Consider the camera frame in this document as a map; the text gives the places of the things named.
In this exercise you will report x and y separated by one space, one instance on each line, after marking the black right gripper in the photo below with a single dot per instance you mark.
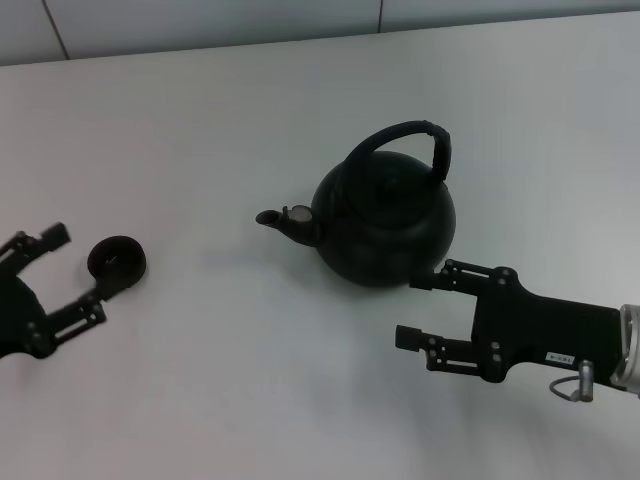
530 330

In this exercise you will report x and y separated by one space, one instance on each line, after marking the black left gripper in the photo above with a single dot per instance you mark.
20 325

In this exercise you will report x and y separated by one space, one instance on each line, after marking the small dark teacup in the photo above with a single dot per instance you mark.
117 260

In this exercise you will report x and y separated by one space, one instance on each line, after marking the black round teapot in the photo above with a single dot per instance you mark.
385 235

